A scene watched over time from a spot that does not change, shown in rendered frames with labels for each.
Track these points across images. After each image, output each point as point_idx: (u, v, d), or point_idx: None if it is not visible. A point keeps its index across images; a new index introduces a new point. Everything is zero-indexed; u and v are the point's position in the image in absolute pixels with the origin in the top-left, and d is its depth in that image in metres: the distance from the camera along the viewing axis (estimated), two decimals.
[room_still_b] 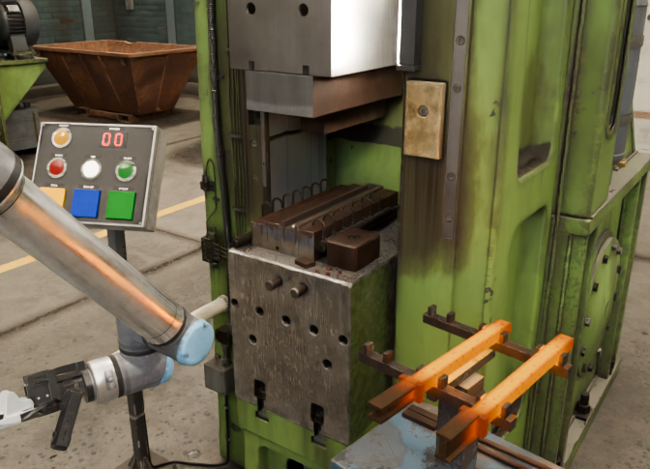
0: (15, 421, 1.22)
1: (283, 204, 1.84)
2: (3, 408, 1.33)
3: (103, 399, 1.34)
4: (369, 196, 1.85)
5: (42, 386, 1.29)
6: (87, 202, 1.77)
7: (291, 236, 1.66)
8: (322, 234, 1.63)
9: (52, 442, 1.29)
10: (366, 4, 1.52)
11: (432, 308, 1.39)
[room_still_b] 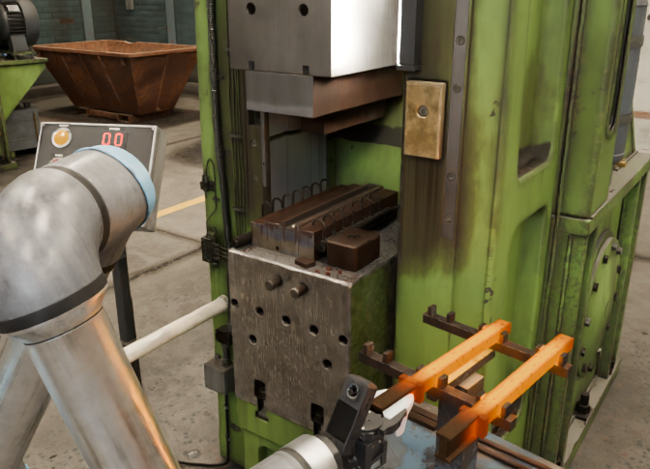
0: (408, 408, 1.07)
1: (283, 204, 1.84)
2: None
3: (325, 453, 0.94)
4: (369, 196, 1.85)
5: (373, 454, 1.03)
6: None
7: (291, 236, 1.66)
8: (322, 234, 1.63)
9: (372, 391, 1.00)
10: (366, 4, 1.52)
11: (432, 308, 1.39)
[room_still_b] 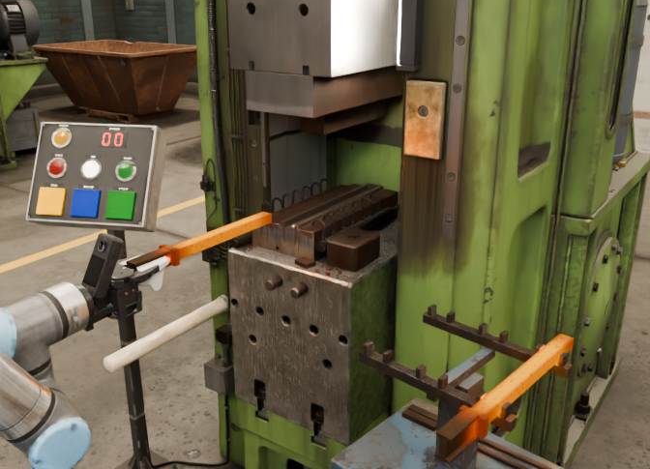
0: (162, 265, 1.28)
1: (283, 204, 1.84)
2: None
3: (74, 292, 1.14)
4: (369, 196, 1.85)
5: (129, 302, 1.23)
6: (87, 202, 1.77)
7: (291, 236, 1.66)
8: (322, 234, 1.63)
9: (120, 245, 1.20)
10: (366, 4, 1.52)
11: (432, 308, 1.39)
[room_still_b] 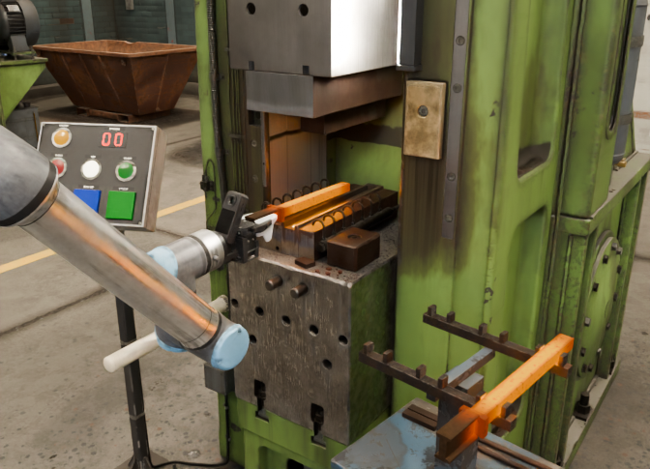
0: (273, 219, 1.54)
1: None
2: None
3: (214, 237, 1.40)
4: (369, 196, 1.85)
5: (250, 249, 1.50)
6: (87, 202, 1.77)
7: (291, 236, 1.66)
8: (322, 234, 1.63)
9: (245, 201, 1.47)
10: (366, 4, 1.52)
11: (432, 308, 1.39)
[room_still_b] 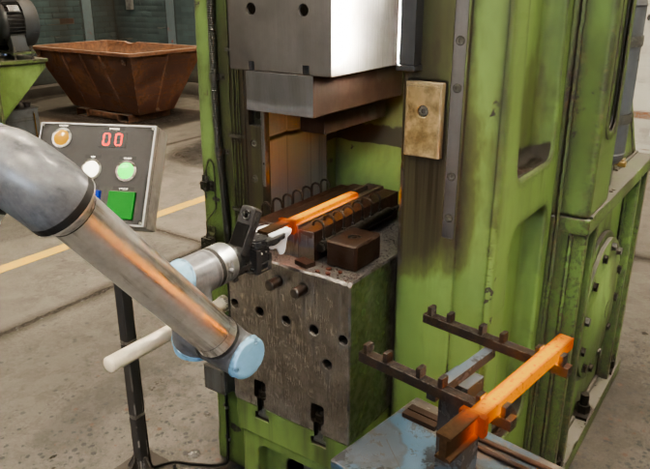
0: (286, 233, 1.59)
1: (283, 204, 1.84)
2: None
3: (229, 249, 1.45)
4: (369, 196, 1.85)
5: (263, 260, 1.54)
6: None
7: (291, 236, 1.66)
8: (322, 234, 1.63)
9: (258, 215, 1.51)
10: (366, 4, 1.52)
11: (432, 308, 1.39)
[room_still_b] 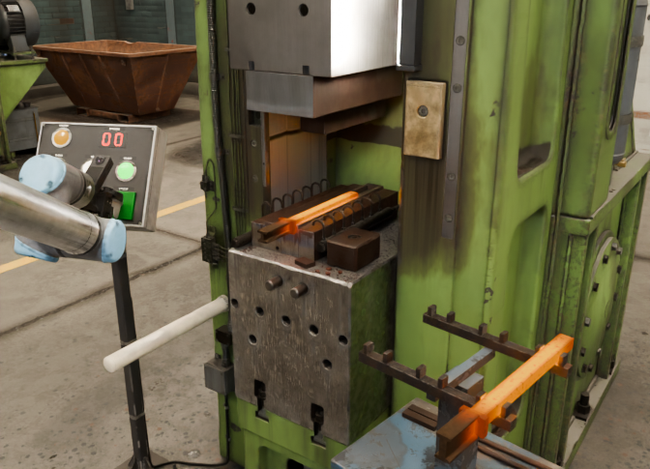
0: (123, 199, 1.72)
1: (283, 204, 1.84)
2: None
3: (87, 174, 1.54)
4: (369, 196, 1.85)
5: (106, 210, 1.63)
6: None
7: (291, 236, 1.66)
8: (322, 234, 1.63)
9: (109, 166, 1.65)
10: (366, 4, 1.52)
11: (432, 308, 1.39)
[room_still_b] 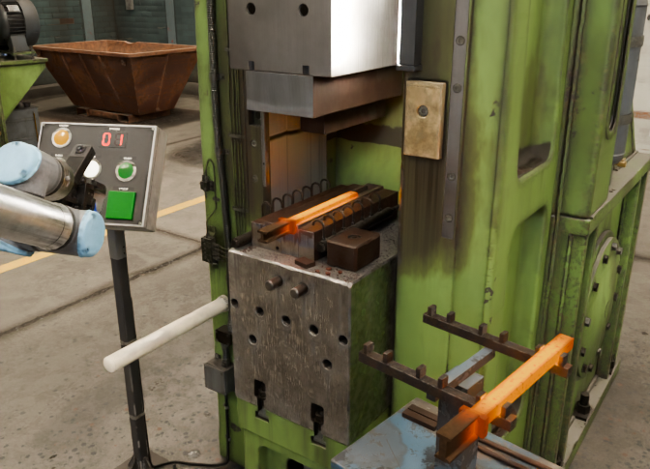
0: (105, 190, 1.63)
1: (283, 204, 1.84)
2: None
3: (66, 164, 1.45)
4: (369, 196, 1.85)
5: (87, 202, 1.54)
6: None
7: (291, 236, 1.66)
8: (322, 234, 1.63)
9: (91, 156, 1.56)
10: (366, 4, 1.52)
11: (432, 308, 1.39)
